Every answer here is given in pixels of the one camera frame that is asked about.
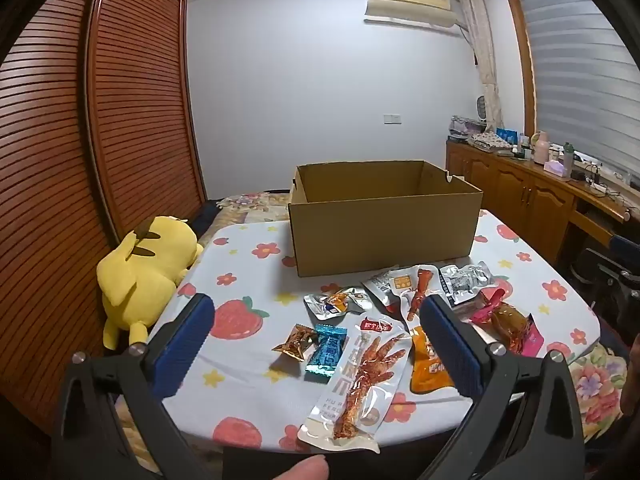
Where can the small white fan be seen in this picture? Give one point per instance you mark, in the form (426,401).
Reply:
(482,108)

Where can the blue candy packet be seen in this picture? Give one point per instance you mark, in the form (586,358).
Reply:
(326,352)

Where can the brown louvered wardrobe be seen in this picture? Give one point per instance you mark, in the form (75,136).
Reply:
(140,85)

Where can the striped window blind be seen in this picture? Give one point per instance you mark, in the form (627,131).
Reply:
(585,70)

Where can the wooden cabinet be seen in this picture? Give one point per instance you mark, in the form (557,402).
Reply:
(505,185)

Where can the wall air conditioner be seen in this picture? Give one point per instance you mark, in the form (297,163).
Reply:
(410,0)

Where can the pink thermos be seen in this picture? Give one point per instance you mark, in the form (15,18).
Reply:
(541,149)

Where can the silver packet black print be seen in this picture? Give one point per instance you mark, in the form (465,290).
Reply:
(467,280)

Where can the dark navy cloth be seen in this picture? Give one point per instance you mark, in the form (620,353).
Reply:
(206,220)

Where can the green cap bottle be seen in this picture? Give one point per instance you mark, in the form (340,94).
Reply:
(568,157)

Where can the pink tissue box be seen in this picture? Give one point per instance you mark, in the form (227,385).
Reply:
(557,168)

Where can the long chicken foot packet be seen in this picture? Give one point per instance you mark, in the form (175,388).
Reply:
(360,390)

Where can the blue packs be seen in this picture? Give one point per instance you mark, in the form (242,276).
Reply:
(507,135)

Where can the person's left hand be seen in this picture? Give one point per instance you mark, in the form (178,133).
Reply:
(302,470)

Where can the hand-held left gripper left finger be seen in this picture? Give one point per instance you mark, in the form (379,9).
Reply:
(182,345)

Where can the yellow plush toy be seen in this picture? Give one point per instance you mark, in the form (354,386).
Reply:
(145,270)

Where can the pile of folded cloth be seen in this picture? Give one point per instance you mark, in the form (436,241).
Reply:
(487,141)

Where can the pink packet brown meat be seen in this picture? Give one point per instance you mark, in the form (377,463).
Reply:
(507,327)

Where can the brown cardboard box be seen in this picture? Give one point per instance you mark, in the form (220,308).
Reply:
(380,225)

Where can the dark chair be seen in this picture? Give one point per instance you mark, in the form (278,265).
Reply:
(617,270)

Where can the small silver packet orange print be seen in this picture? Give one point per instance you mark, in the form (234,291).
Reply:
(332,306)

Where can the white packet orange label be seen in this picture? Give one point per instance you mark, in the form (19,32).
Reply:
(395,285)

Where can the fruit print tablecloth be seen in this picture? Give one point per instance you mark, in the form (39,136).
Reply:
(250,280)

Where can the white power strip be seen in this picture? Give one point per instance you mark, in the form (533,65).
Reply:
(600,189)

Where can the floral bed sheet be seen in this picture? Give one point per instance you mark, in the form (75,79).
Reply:
(595,385)

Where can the wooden window frame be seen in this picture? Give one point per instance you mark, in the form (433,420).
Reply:
(520,45)

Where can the white wall switch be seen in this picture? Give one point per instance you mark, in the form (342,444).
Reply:
(393,119)

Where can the small orange spicy snack packet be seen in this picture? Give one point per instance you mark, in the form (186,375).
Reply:
(295,344)

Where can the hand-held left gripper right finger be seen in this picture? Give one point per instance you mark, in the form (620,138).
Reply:
(452,347)

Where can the floral curtain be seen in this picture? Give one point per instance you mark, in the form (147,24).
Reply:
(485,50)

